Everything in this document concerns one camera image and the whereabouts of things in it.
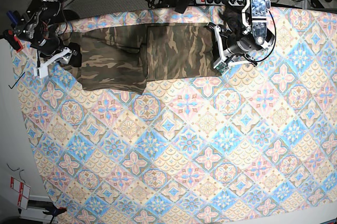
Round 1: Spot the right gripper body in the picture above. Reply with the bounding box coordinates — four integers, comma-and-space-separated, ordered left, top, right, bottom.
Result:
34, 46, 72, 78

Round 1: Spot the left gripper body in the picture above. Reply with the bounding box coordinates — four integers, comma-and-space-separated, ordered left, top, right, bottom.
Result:
206, 22, 258, 74

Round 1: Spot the camouflage T-shirt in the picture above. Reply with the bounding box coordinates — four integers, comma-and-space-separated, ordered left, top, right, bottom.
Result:
61, 23, 221, 94

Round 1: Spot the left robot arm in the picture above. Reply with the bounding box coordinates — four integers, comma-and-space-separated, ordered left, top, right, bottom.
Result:
207, 0, 276, 75

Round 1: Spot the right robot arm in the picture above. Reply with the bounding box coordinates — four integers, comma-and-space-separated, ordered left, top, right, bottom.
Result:
3, 0, 82, 79

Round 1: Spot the black hex key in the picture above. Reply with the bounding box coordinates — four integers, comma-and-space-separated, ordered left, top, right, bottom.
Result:
8, 72, 25, 90

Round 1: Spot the red black clamp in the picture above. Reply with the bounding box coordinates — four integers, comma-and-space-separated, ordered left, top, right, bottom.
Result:
3, 30, 23, 52

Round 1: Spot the white power strip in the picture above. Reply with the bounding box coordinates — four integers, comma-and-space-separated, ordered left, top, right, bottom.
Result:
194, 0, 244, 7

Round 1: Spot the patterned tile tablecloth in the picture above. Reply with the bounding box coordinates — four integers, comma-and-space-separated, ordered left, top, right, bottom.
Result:
11, 8, 336, 223

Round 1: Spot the red white label tag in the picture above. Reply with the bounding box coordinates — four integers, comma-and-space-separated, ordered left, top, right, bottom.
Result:
10, 177, 31, 210

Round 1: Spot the black orange bottom clamp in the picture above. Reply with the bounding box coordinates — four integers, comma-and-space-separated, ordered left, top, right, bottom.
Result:
43, 206, 67, 224

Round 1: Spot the blue clamp handle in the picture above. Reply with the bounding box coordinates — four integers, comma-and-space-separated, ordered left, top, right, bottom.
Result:
6, 11, 21, 28

